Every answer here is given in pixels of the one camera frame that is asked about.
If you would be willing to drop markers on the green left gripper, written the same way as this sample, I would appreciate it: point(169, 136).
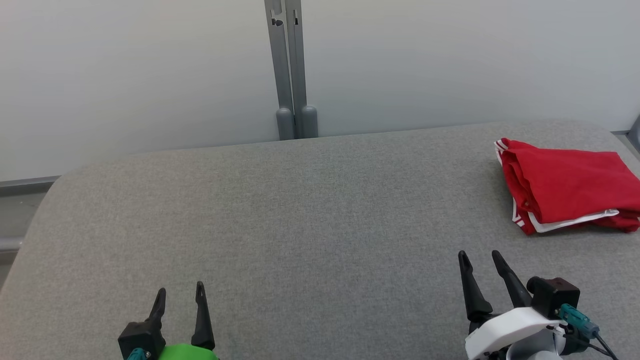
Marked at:
point(190, 352)

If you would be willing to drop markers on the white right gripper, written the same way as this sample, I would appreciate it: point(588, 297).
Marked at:
point(510, 327)

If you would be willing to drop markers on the red Bulls jersey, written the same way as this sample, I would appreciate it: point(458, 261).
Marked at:
point(565, 180)

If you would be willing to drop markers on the red shorts with white stripe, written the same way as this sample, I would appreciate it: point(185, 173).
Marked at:
point(615, 222)

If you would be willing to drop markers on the grey fabric sofa seat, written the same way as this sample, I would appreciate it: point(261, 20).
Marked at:
point(300, 225)

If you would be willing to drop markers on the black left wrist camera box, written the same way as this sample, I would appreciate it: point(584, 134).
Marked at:
point(140, 337)

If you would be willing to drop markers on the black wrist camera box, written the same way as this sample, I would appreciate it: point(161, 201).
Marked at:
point(555, 295)
point(140, 337)

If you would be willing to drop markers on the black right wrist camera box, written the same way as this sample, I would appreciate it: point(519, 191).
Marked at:
point(555, 295)

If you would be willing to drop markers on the grey wall rail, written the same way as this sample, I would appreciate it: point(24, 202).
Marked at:
point(25, 184)

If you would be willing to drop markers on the grey metal partition post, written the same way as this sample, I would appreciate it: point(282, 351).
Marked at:
point(279, 65)
point(301, 65)

